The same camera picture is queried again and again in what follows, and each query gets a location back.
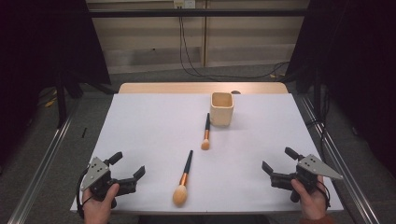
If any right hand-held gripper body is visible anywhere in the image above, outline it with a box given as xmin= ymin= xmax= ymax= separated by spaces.
xmin=270 ymin=154 xmax=344 ymax=203

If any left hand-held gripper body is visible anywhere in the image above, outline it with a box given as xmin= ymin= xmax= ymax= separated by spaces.
xmin=81 ymin=157 xmax=138 ymax=202

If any large makeup brush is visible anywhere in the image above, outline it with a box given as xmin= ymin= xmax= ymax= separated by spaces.
xmin=172 ymin=149 xmax=194 ymax=207

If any small makeup brush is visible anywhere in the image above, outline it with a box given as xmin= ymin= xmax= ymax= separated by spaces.
xmin=201 ymin=112 xmax=211 ymax=151

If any cream square cup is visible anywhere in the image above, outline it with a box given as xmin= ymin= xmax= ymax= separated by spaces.
xmin=209 ymin=91 xmax=234 ymax=127

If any person's left hand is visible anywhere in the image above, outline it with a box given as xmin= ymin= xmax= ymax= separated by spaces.
xmin=82 ymin=183 xmax=120 ymax=224

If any person's right hand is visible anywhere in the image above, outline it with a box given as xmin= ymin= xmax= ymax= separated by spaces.
xmin=290 ymin=176 xmax=328 ymax=221

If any white table mat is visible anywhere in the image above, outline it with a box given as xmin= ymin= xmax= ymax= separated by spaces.
xmin=70 ymin=92 xmax=345 ymax=215

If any black metal stand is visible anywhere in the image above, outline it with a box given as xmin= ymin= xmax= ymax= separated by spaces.
xmin=55 ymin=70 xmax=117 ymax=129

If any wooden table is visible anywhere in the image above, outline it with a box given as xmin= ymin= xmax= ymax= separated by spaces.
xmin=118 ymin=82 xmax=289 ymax=95

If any black curtain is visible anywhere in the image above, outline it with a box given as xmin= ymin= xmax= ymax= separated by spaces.
xmin=284 ymin=0 xmax=396 ymax=180
xmin=0 ymin=0 xmax=112 ymax=167

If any black horizontal bar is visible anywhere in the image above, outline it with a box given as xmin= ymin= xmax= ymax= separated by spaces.
xmin=88 ymin=8 xmax=307 ymax=19

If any left hand-held gripper cable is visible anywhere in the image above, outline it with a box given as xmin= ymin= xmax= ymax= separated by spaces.
xmin=76 ymin=167 xmax=94 ymax=219

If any hand-held gripper cable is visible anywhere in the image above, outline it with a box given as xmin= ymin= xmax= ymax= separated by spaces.
xmin=317 ymin=179 xmax=332 ymax=210
xmin=76 ymin=167 xmax=94 ymax=219

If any aluminium floor rail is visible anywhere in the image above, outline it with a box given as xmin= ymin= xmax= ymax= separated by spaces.
xmin=7 ymin=99 xmax=81 ymax=224
xmin=298 ymin=94 xmax=381 ymax=224

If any right hand-held gripper cable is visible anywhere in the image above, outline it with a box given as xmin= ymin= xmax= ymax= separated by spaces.
xmin=317 ymin=179 xmax=332 ymax=210

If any black floor cable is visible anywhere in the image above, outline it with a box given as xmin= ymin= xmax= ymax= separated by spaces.
xmin=305 ymin=90 xmax=332 ymax=152

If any black wall cable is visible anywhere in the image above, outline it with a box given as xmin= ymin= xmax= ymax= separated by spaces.
xmin=178 ymin=16 xmax=291 ymax=80

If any white wall socket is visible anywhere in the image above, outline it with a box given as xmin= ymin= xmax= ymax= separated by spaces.
xmin=173 ymin=0 xmax=196 ymax=9

